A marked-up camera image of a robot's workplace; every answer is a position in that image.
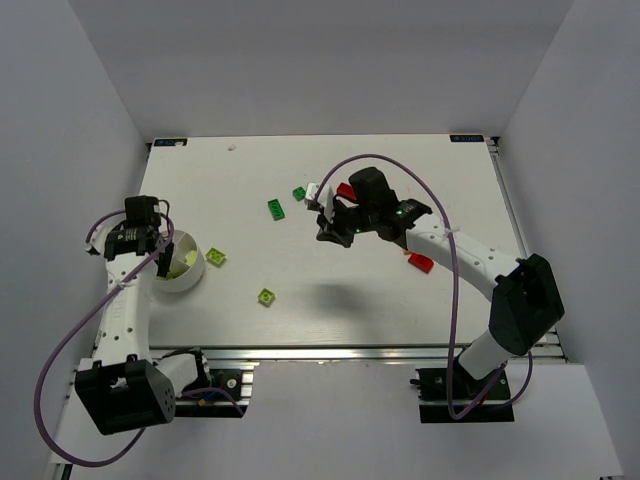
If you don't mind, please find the dark green square lego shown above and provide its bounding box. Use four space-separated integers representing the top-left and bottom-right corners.
292 186 306 201

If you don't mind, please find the dark green long lego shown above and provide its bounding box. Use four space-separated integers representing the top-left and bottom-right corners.
267 199 285 221

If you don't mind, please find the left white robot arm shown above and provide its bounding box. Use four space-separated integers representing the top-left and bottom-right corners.
74 195 211 435

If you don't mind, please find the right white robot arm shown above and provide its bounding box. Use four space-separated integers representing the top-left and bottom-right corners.
305 167 565 381

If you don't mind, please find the white round divided container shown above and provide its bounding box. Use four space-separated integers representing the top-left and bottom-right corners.
153 230 205 294

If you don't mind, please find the red rectangular lego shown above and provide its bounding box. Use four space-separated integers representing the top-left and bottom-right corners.
336 183 356 201

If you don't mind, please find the red sloped lego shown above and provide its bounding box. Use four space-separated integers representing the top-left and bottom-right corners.
408 253 434 274

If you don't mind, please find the left blue table label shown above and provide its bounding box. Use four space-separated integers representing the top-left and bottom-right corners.
152 138 188 148

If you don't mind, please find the blue table label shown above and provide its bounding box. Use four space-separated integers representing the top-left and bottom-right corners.
449 134 485 143
152 138 188 148

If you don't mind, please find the lime lego table centre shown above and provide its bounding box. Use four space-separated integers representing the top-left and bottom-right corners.
258 288 276 307

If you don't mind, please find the right blue table label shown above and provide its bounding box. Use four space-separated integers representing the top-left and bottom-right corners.
449 134 485 143

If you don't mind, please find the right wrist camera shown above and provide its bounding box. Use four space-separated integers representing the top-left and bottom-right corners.
304 183 335 223

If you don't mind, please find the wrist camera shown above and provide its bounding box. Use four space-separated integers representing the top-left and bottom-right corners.
85 225 109 256
304 183 335 223

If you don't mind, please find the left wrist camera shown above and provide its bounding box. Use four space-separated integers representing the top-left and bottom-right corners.
85 225 109 256

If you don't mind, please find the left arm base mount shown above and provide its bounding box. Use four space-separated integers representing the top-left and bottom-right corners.
154 347 249 419

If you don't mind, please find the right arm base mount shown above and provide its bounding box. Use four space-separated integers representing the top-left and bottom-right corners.
408 367 516 424

